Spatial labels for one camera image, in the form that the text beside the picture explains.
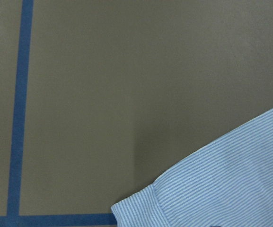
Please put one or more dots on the light blue striped shirt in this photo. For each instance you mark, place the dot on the light blue striped shirt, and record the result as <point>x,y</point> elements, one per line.
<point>227,183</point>

